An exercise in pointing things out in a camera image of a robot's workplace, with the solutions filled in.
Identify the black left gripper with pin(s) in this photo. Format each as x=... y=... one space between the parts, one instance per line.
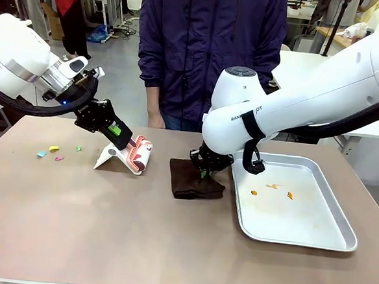
x=92 y=114

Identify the green paper scrap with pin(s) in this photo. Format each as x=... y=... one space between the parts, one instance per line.
x=78 y=148

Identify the long orange crumb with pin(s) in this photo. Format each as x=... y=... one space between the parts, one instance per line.
x=290 y=196

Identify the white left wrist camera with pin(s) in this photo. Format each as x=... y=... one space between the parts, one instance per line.
x=74 y=66

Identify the person's right forearm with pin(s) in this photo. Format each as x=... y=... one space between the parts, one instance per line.
x=153 y=97

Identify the person in navy jacket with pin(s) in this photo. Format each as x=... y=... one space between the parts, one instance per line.
x=208 y=52

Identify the white lint roller stand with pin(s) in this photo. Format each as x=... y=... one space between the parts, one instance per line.
x=110 y=159

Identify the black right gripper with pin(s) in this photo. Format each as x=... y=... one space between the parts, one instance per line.
x=209 y=159

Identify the black tripod pole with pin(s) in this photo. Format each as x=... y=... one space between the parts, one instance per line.
x=335 y=25

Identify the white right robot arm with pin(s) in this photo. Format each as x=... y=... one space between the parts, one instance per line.
x=310 y=92

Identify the person's right hand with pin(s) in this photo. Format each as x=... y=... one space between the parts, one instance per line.
x=156 y=120

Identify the bystander in grey trousers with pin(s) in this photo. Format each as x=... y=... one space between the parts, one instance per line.
x=30 y=4

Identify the bystander in red top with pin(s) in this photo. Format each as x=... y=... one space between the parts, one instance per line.
x=70 y=7

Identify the pink paper scrap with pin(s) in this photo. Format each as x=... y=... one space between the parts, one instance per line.
x=59 y=158

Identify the dark brown cloth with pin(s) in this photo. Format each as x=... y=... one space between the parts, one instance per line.
x=186 y=184

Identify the light wood side table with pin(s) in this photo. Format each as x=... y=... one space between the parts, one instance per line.
x=330 y=36

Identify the brown cardboard box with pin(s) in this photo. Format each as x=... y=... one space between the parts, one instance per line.
x=54 y=22

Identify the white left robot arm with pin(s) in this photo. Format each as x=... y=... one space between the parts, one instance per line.
x=13 y=58

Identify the yellow paper scrap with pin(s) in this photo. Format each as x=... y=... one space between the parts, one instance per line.
x=54 y=148

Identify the crumpled white bag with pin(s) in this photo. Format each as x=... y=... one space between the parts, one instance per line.
x=353 y=30

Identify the blue plastic bag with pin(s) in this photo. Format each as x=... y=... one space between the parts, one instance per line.
x=98 y=34

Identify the blue paper scrap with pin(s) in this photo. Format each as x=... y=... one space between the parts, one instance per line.
x=41 y=154

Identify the silver metal tray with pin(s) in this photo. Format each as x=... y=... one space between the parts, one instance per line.
x=294 y=221

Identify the round orange crumb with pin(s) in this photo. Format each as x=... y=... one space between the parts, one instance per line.
x=254 y=192

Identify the person's left forearm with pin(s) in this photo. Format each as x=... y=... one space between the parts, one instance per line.
x=272 y=56

